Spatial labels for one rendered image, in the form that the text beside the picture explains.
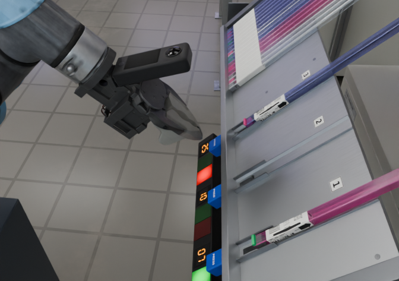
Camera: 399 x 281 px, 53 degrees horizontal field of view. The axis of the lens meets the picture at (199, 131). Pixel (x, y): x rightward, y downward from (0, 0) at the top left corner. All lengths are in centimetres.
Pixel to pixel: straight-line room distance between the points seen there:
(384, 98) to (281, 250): 59
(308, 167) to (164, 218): 97
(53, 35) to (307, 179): 38
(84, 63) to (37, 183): 112
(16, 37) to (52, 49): 5
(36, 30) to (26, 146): 128
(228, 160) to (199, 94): 133
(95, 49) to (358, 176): 38
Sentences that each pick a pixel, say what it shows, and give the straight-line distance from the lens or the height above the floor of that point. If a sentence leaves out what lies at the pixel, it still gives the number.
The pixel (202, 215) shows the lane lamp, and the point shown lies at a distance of 65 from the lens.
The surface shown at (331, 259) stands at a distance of 46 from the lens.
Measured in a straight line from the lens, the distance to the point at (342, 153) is 51.
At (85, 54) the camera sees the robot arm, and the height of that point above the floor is 89.
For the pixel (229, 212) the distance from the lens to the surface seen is 56.
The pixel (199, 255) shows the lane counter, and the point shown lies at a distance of 61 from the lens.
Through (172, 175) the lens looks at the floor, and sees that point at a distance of 157.
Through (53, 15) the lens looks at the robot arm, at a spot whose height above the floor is 94.
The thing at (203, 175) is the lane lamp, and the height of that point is 66.
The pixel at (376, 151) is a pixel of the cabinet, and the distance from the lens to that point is 90.
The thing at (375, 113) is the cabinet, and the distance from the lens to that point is 96.
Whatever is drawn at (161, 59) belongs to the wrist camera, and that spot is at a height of 88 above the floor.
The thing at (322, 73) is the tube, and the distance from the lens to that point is 61.
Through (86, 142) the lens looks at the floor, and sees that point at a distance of 176.
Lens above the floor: 119
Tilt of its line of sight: 43 degrees down
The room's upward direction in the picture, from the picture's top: straight up
